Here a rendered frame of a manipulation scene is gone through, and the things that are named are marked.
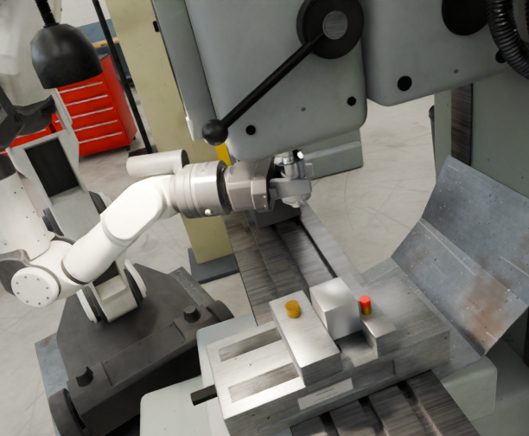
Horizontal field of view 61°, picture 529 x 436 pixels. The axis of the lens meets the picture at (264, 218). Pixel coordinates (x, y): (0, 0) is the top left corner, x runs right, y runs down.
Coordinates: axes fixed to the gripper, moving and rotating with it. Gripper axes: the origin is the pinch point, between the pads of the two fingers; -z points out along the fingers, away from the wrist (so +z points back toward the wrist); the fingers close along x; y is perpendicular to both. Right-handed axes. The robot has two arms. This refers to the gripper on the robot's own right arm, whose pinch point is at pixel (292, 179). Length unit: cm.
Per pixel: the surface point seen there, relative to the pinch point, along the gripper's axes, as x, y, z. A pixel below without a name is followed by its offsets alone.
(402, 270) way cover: 17.5, 33.4, -17.1
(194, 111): -6.0, -14.6, 10.2
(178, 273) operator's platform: 91, 84, 74
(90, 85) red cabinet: 380, 47, 253
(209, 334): 4.7, 36.8, 24.9
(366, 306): -12.4, 15.7, -9.1
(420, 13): -5.6, -21.2, -18.5
